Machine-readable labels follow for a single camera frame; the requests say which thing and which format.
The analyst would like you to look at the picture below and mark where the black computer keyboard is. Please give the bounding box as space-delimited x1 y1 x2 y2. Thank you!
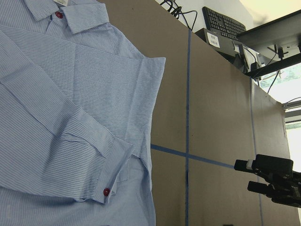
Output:
202 7 246 40

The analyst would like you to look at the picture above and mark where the blue striped button shirt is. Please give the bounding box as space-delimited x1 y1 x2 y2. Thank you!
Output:
0 0 166 226

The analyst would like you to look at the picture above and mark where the black monitor on stand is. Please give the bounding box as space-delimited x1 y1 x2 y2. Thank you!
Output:
237 10 301 79

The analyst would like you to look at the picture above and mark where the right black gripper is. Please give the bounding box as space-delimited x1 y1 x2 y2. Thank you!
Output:
234 154 301 208

